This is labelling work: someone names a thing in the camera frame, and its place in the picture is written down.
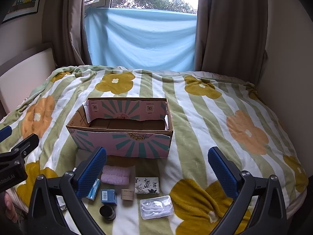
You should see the pink fluffy towel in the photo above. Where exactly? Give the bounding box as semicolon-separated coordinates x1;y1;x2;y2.
101;165;130;185

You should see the light blue box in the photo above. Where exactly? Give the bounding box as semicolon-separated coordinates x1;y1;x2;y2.
87;179;101;200

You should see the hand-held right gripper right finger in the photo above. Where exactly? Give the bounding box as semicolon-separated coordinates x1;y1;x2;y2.
207;146;286;235

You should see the beige bed headboard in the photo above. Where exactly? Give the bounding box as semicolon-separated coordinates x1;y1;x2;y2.
0;42;58;120

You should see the wall poster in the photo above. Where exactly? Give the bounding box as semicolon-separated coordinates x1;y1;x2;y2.
1;0;46;25

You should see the small dark blue box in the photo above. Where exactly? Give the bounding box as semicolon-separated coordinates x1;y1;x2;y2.
101;189;117;205

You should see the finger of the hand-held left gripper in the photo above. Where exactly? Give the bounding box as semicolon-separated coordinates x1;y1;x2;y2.
0;133;40;163
0;125;13;143

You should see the white floral tissue packet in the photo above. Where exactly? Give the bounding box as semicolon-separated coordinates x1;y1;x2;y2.
135;177;160;194

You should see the small black jar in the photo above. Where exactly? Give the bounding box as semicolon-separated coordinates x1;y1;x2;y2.
99;206;116;222

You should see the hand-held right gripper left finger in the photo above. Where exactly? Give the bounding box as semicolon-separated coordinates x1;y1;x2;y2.
27;146;108;235

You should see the floral striped blanket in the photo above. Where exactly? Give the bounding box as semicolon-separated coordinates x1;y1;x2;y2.
0;65;310;235

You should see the pink printed cardboard box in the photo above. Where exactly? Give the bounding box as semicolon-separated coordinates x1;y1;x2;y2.
66;97;174;159

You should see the light blue hanging cloth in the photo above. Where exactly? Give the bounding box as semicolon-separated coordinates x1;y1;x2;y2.
84;7;197;72

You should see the brown curtain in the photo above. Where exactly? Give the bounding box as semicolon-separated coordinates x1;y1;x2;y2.
57;0;92;68
194;0;268;79

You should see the person's left hand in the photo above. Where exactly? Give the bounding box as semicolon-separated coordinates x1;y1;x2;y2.
3;194;19;226

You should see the clear plastic packet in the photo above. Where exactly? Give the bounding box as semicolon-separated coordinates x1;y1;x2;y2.
140;195;174;219

